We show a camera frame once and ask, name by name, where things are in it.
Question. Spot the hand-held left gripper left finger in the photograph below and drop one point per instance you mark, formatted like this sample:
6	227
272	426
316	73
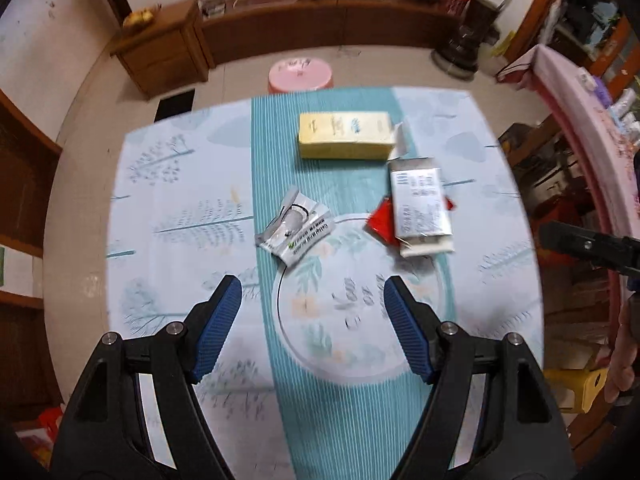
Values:
220	320

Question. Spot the red basket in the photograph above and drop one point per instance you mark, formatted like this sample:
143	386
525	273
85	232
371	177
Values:
456	0

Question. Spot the wooden shelf unit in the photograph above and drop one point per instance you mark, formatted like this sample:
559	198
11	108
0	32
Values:
25	200

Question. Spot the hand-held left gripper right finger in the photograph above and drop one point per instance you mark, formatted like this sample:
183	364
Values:
405	320

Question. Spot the pink round stool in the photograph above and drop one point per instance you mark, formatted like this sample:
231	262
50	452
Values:
300	75

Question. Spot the person's right hand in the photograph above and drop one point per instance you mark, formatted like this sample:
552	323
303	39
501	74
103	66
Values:
625	355

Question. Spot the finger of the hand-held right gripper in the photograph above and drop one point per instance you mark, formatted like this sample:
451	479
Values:
580	242

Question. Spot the long low wooden cabinet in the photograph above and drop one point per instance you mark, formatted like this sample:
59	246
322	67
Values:
325	25

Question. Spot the black floor mat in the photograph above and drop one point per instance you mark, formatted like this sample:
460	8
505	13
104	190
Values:
175	105

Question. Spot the yellow cardboard box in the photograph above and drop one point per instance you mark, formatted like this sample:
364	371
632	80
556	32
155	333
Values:
345	135

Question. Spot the printed tablecloth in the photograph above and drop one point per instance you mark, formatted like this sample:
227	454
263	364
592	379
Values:
200	185

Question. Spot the yellow plastic stool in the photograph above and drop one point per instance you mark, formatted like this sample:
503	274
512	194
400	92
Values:
580	387

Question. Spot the black round heater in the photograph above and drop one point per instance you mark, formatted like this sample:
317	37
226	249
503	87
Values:
460	50

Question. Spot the small wooden cabinet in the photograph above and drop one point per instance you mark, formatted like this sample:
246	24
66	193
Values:
160	55

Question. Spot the yellow fruit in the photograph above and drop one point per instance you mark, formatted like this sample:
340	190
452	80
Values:
137	19

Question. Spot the silver foil packet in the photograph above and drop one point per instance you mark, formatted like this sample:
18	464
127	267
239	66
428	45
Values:
417	195

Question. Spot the red wrapper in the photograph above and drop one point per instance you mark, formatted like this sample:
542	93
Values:
382	220

